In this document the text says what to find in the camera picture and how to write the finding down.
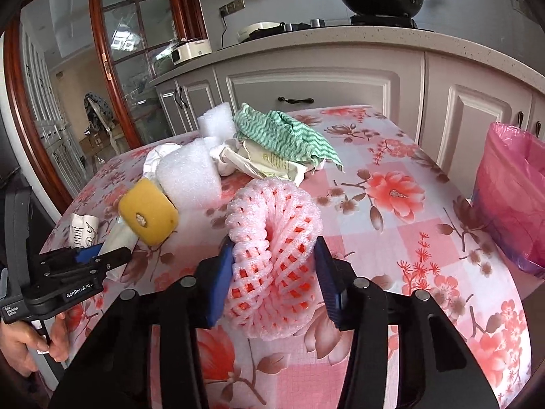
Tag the yellow sponge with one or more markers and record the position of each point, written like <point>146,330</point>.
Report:
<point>149,211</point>

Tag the wooden framed glass door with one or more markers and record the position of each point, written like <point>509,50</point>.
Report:
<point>96,51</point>

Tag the white kitchen base cabinet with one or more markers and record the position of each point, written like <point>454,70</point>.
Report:
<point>340,76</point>

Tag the pink foam fruit net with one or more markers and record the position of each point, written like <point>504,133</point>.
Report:
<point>272,221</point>

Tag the pink floral tablecloth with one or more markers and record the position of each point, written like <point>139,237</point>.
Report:
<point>383,230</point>

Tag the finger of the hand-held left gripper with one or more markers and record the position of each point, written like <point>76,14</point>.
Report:
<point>87,253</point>
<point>113,257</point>

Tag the crumpled white paper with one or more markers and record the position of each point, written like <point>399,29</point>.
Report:
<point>159,155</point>

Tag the dark patterned draped cloth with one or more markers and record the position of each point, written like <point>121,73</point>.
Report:
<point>96,106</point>

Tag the white round pan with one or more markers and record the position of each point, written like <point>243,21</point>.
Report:
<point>259,30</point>

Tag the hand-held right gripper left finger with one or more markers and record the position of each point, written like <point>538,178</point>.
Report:
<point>221,285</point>

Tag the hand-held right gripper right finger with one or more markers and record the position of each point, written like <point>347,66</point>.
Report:
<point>330,281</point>

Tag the white countertop appliance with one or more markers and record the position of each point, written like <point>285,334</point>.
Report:
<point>191,51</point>

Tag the small white foam block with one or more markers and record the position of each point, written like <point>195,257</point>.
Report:
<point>215,121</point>

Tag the black wok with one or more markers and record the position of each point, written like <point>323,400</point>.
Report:
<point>379,2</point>

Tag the white chair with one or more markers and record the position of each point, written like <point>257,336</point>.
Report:
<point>113,136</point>

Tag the black gas stove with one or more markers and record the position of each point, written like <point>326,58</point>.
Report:
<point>383,22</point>

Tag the white paper bag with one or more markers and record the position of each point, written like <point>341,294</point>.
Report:
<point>272,164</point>

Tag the person's left hand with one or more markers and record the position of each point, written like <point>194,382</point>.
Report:
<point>21,341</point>

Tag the green wavy striped cloth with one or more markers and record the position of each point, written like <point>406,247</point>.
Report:
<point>289,134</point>

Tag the small printed white packet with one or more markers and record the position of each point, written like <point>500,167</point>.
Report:
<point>83,230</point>

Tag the gold wall socket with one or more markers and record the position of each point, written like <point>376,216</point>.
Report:
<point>232,7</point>

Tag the large white foam block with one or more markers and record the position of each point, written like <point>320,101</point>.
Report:
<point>187,174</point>

